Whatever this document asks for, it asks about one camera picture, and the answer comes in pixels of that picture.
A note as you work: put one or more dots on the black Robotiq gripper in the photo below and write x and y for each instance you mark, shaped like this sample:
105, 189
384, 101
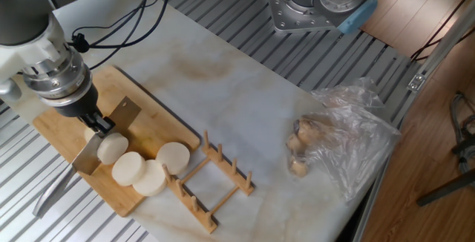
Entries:
78, 104

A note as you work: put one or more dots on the steel cleaver knife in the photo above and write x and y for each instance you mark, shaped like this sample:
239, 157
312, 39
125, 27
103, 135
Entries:
128, 114

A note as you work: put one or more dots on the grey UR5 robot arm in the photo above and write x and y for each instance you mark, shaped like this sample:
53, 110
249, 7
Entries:
22, 19

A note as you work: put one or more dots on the round white radish slice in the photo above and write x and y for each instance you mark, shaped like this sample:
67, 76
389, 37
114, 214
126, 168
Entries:
154, 182
113, 148
129, 168
172, 157

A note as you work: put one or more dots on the wooden cutting board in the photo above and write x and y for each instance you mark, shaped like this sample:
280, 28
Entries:
167, 138

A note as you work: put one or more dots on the wooden peg rack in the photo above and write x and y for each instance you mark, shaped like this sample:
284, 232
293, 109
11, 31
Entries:
228, 167

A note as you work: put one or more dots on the white marble slab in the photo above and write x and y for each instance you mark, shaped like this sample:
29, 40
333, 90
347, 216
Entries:
241, 97

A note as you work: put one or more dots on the clear plastic bag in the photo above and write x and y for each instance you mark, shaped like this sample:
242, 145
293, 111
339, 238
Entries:
352, 149

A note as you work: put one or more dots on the black stand leg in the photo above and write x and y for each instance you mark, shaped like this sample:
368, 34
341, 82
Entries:
445, 189

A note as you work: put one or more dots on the white plastic wrist mount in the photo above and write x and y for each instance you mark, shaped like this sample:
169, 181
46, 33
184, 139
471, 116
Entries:
29, 56

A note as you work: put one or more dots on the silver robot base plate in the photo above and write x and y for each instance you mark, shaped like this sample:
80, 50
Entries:
282, 12

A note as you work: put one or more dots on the silver corner bracket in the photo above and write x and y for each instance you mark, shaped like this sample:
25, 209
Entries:
416, 82

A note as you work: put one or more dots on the aluminium frame rail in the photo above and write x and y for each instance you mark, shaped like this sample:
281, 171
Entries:
445, 41

